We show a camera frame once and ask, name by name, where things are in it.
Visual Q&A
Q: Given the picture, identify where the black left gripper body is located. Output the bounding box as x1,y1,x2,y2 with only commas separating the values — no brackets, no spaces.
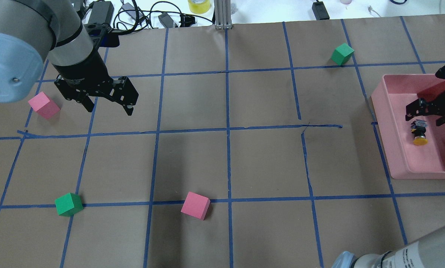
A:
54,75,139,106

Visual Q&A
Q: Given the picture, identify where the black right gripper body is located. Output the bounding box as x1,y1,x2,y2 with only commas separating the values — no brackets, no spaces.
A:
406,95,445,127

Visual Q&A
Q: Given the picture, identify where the yellow push button switch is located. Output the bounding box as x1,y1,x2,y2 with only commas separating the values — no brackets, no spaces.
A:
411,120,428,146

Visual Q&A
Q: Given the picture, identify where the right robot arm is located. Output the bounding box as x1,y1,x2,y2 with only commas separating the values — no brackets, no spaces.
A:
333,93,445,268

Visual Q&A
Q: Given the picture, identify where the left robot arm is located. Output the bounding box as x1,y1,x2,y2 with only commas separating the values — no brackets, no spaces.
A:
0,0,139,116

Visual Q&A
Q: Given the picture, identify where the pink foam cube far left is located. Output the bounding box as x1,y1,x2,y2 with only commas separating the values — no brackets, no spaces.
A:
28,92,61,120

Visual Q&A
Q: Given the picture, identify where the pink foam cube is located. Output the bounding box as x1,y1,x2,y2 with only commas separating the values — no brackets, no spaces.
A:
180,192,211,220
28,92,61,120

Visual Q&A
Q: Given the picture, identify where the pink plastic tray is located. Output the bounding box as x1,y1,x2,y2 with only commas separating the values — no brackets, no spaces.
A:
371,74,445,180

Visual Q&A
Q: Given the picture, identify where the black power adapter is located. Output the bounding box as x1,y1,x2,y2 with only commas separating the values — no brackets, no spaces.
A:
87,0,114,25

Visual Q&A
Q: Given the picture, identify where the green foam cube near left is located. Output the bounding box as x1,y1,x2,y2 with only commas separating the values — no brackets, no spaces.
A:
54,193,84,217

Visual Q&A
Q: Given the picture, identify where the green foam cube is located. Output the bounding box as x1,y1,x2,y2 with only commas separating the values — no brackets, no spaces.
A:
331,43,355,66
54,193,84,217

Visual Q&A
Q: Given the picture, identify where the pink foam cube centre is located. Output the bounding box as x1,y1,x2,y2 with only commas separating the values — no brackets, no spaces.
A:
180,192,211,220

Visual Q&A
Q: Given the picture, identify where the green foam cube right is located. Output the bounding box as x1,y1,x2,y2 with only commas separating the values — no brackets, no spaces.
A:
331,43,355,66

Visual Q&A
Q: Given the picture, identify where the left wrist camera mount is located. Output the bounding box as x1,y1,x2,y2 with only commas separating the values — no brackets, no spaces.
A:
84,23,120,49

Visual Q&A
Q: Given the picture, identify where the aluminium frame post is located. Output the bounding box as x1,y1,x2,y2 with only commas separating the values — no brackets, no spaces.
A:
214,0,233,30

